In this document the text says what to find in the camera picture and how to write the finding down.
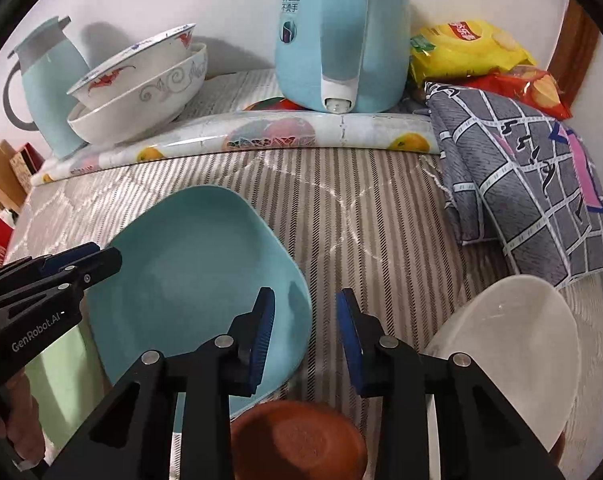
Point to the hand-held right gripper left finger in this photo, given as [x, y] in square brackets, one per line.
[264, 330]

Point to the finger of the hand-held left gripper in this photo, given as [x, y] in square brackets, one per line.
[99, 265]
[61, 260]

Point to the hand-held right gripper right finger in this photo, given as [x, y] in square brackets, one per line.
[346, 340]

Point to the light blue plate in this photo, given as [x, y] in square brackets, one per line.
[191, 260]

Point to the brown saucer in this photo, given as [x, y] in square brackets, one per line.
[296, 440]

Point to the person's left hand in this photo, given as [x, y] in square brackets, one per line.
[24, 420]

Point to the patterned brown box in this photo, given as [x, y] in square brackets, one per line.
[26, 165]

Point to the striped grey quilt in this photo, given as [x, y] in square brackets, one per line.
[371, 225]

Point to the white bowl grey scroll print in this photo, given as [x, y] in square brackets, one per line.
[146, 110]

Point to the light blue thermos jug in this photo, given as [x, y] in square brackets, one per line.
[46, 90]

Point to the fruit print table mat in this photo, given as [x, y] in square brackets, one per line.
[261, 135]

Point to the white bowl red blue print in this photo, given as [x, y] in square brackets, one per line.
[131, 70]

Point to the grey checked cloth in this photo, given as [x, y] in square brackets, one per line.
[521, 175]

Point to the light blue electric kettle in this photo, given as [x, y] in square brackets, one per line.
[331, 35]

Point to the red chip bag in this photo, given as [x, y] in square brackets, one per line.
[531, 87]

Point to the yellow chip bag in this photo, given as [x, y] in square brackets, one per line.
[466, 50]

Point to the wooden frame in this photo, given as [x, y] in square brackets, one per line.
[576, 50]

